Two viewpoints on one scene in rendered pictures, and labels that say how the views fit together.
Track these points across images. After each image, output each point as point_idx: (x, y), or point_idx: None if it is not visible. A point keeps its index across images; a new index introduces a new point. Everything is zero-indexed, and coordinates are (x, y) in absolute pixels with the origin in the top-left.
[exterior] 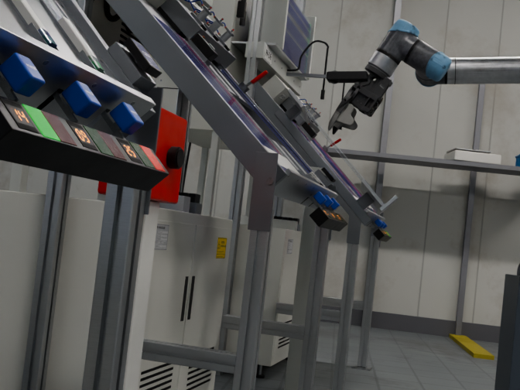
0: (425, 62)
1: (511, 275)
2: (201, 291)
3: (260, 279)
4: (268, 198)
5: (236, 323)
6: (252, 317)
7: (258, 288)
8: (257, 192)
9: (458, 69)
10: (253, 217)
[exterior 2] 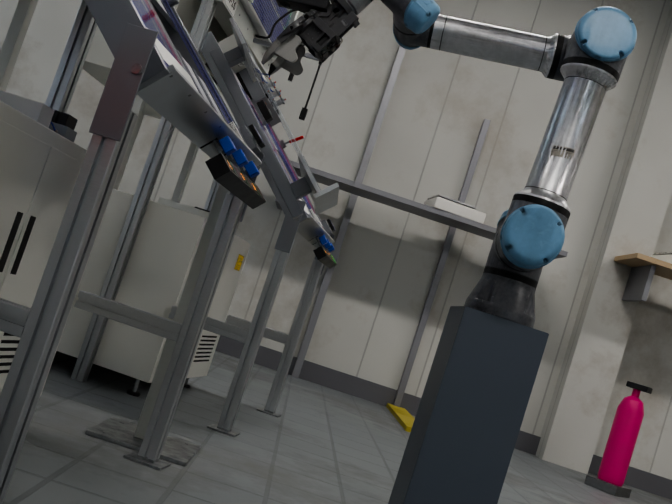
0: (406, 2)
1: (456, 306)
2: (44, 243)
3: (90, 208)
4: (129, 93)
5: (94, 304)
6: (66, 260)
7: (84, 219)
8: (114, 81)
9: (447, 29)
10: (100, 116)
